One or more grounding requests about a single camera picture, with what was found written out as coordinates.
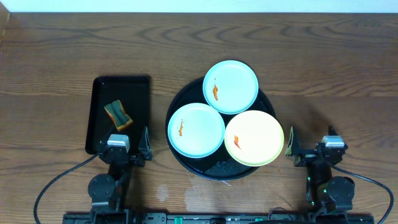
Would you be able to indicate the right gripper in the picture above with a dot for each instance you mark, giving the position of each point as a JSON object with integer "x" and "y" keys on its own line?
{"x": 306, "y": 155}

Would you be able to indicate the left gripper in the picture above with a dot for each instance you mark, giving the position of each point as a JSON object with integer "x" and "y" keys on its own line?
{"x": 123, "y": 157}

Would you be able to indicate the orange green sponge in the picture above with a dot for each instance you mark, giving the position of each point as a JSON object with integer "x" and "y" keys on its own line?
{"x": 118, "y": 115}

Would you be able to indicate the light blue plate front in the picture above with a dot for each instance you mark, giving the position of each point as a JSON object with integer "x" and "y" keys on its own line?
{"x": 196, "y": 130}

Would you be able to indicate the light blue plate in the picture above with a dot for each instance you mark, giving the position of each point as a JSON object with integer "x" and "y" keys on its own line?
{"x": 230, "y": 87}
{"x": 196, "y": 130}

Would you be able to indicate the light blue plate back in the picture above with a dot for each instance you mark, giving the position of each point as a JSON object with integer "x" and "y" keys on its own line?
{"x": 230, "y": 87}

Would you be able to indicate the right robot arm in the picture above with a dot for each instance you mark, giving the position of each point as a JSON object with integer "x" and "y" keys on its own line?
{"x": 331, "y": 196}

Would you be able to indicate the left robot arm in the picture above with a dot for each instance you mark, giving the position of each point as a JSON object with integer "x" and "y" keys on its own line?
{"x": 108, "y": 191}

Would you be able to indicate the rectangular black tray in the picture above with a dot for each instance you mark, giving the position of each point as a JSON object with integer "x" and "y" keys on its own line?
{"x": 133, "y": 92}

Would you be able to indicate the round black tray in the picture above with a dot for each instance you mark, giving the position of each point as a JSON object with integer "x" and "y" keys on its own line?
{"x": 219, "y": 165}

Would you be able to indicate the yellow plate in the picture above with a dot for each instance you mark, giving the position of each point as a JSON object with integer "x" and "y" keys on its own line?
{"x": 254, "y": 138}

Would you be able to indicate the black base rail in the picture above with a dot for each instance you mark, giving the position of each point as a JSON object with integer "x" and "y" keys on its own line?
{"x": 163, "y": 218}

